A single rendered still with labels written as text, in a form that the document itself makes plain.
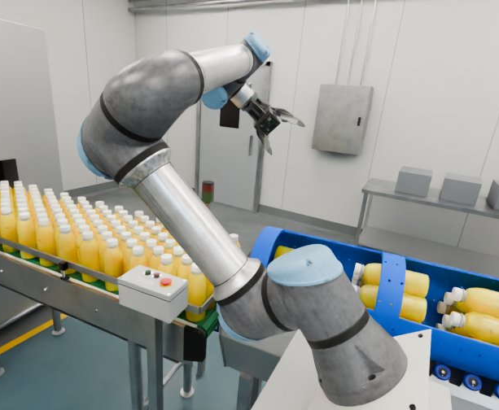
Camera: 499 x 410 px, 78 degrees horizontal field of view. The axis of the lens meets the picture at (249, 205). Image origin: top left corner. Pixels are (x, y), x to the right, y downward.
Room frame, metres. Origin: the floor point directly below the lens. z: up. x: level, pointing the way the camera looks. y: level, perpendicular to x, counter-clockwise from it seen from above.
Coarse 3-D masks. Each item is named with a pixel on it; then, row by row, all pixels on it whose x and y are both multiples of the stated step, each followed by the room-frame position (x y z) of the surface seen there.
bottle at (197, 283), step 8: (192, 272) 0.93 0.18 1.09; (200, 272) 0.93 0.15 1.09; (192, 280) 0.91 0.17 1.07; (200, 280) 0.92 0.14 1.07; (192, 288) 0.91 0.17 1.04; (200, 288) 0.91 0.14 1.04; (192, 296) 0.91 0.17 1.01; (200, 296) 0.91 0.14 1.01; (200, 304) 0.91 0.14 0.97; (192, 320) 0.91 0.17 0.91; (200, 320) 0.91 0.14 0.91
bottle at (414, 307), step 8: (360, 288) 0.85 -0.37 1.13; (368, 288) 0.83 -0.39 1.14; (376, 288) 0.83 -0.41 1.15; (360, 296) 0.83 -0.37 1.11; (368, 296) 0.81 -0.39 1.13; (376, 296) 0.81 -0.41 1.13; (408, 296) 0.80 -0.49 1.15; (416, 296) 0.80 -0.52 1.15; (368, 304) 0.81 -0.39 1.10; (408, 304) 0.77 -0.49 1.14; (416, 304) 0.77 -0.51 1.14; (424, 304) 0.77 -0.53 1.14; (408, 312) 0.77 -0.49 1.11; (416, 312) 0.76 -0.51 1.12; (424, 312) 0.75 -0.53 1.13; (416, 320) 0.76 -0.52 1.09
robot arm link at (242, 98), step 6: (246, 84) 1.00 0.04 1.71; (240, 90) 0.99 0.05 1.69; (246, 90) 1.00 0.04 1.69; (252, 90) 1.01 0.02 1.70; (234, 96) 0.99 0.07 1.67; (240, 96) 0.99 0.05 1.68; (246, 96) 0.99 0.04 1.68; (252, 96) 1.01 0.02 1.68; (234, 102) 1.01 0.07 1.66; (240, 102) 1.00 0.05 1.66; (246, 102) 1.00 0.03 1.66
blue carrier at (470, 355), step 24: (264, 240) 0.96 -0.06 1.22; (288, 240) 1.12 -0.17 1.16; (312, 240) 1.06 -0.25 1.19; (264, 264) 0.89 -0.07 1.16; (384, 264) 0.84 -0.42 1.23; (408, 264) 0.95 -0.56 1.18; (432, 264) 0.88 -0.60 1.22; (384, 288) 0.78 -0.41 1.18; (432, 288) 0.94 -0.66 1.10; (384, 312) 0.74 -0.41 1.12; (432, 312) 0.91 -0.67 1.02; (432, 336) 0.70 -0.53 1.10; (456, 336) 0.68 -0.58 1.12; (456, 360) 0.68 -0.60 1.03; (480, 360) 0.65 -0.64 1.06
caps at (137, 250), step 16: (0, 192) 1.53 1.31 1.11; (16, 192) 1.54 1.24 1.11; (32, 192) 1.56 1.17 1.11; (48, 192) 1.58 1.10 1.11; (0, 208) 1.30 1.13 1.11; (64, 224) 1.22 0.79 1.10; (80, 224) 1.22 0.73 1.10; (96, 224) 1.23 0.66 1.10; (112, 224) 1.25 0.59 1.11; (112, 240) 1.08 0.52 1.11; (128, 240) 1.09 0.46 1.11
